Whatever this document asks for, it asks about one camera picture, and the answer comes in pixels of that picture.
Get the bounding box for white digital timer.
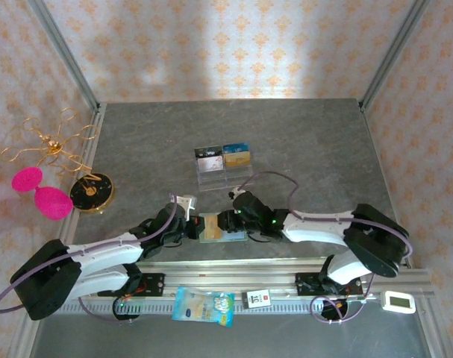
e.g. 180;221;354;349
379;289;416;315

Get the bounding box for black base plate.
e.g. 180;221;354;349
294;271;363;298
96;272;166;298

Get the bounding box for black VIP card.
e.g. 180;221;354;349
194;146;223;159

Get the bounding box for clear acrylic card holder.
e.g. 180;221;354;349
194;142;254;192

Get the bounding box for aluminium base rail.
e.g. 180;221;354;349
61;258;435;300

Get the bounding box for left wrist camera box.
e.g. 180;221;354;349
173;193;199;222

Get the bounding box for aluminium frame post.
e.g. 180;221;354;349
359;0;431;112
27;0;101;112

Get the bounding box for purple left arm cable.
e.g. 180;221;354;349
0;191;179;315

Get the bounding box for white card with red print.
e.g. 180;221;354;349
196;156;225;173

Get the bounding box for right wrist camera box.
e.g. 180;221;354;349
228;188;249;204

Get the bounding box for black round gold-rimmed clock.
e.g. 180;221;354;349
69;171;116;216

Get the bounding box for gold wire ornament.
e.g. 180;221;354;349
0;107;101;179

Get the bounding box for blue VIP card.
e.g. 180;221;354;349
222;143;250;157

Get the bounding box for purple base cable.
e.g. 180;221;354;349
309;274;376;324
78;293;138;324

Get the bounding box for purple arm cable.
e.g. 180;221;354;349
0;191;179;315
236;171;415;268

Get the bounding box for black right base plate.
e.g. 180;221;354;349
294;271;363;298

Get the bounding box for pink mesh oval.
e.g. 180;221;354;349
33;185;75;222
11;166;45;193

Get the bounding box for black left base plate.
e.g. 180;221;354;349
96;272;166;298

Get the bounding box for blue snack packet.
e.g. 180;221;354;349
171;286;236;329

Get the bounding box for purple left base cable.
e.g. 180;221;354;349
78;293;138;324

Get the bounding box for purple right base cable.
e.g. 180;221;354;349
309;274;376;324

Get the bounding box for white label card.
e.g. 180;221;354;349
241;289;272;310

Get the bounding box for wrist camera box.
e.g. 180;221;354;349
228;188;249;204
173;193;199;222

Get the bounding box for grey slotted cable duct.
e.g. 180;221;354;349
57;299;382;315

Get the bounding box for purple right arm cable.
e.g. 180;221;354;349
236;171;415;268

